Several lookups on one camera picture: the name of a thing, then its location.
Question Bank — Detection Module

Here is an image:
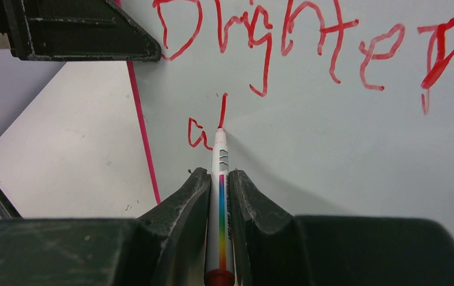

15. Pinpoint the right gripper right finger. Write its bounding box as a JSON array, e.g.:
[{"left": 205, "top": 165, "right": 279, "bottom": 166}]
[{"left": 229, "top": 170, "right": 454, "bottom": 285}]

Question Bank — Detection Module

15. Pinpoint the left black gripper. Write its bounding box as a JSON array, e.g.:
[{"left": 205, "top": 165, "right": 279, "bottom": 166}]
[{"left": 0, "top": 1, "right": 161, "bottom": 62}]

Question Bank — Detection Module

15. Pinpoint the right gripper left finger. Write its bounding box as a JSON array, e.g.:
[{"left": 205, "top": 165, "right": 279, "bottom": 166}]
[{"left": 0, "top": 168, "right": 211, "bottom": 285}]

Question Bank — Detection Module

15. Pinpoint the white whiteboard marker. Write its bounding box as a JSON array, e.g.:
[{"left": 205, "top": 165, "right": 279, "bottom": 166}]
[{"left": 204, "top": 128, "right": 235, "bottom": 285}]

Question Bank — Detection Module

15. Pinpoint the pink framed whiteboard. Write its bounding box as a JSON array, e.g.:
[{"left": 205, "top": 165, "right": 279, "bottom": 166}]
[{"left": 122, "top": 1, "right": 454, "bottom": 236}]

